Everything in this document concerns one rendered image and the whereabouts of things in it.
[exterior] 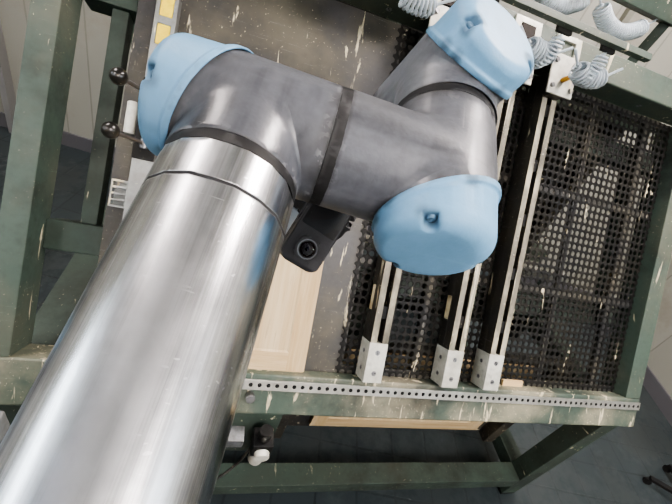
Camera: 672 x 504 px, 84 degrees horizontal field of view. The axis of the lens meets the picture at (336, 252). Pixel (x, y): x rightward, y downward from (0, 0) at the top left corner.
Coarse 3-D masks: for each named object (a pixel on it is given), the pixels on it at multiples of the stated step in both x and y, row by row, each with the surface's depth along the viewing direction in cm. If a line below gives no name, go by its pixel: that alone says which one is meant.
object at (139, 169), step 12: (180, 0) 95; (156, 12) 92; (180, 12) 97; (156, 24) 93; (168, 24) 93; (156, 156) 98; (132, 168) 94; (144, 168) 95; (132, 180) 94; (132, 192) 94
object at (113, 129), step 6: (102, 126) 81; (108, 126) 81; (114, 126) 82; (102, 132) 82; (108, 132) 82; (114, 132) 82; (120, 132) 85; (108, 138) 83; (114, 138) 84; (126, 138) 88; (132, 138) 89; (144, 144) 92
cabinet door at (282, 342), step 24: (288, 264) 110; (288, 288) 110; (312, 288) 112; (264, 312) 109; (288, 312) 111; (312, 312) 113; (264, 336) 110; (288, 336) 112; (264, 360) 110; (288, 360) 112
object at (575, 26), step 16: (400, 0) 96; (416, 0) 92; (432, 0) 93; (448, 0) 96; (512, 0) 95; (528, 0) 96; (416, 16) 97; (544, 16) 99; (560, 16) 99; (576, 32) 103; (592, 32) 102; (544, 48) 104; (576, 48) 108; (624, 48) 106; (576, 64) 110; (576, 80) 112; (592, 80) 111
